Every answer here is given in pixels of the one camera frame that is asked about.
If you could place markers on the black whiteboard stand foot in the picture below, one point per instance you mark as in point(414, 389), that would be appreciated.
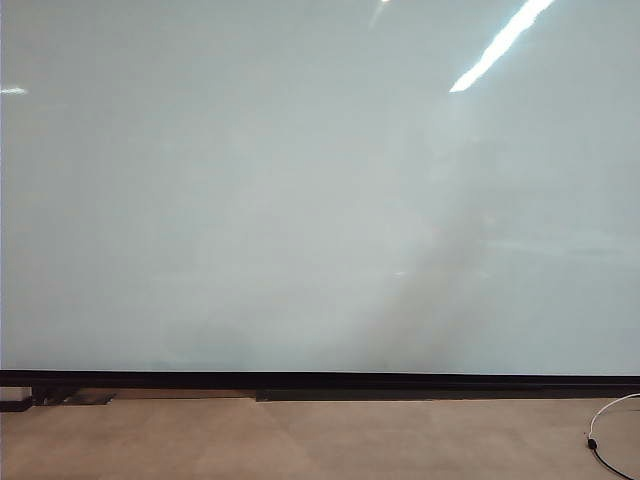
point(17, 406)

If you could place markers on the grey metal floor plate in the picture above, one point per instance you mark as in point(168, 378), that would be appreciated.
point(92, 399)

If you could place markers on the white glass whiteboard black frame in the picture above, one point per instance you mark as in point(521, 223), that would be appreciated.
point(200, 200)

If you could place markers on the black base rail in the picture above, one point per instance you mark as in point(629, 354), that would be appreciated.
point(400, 394)

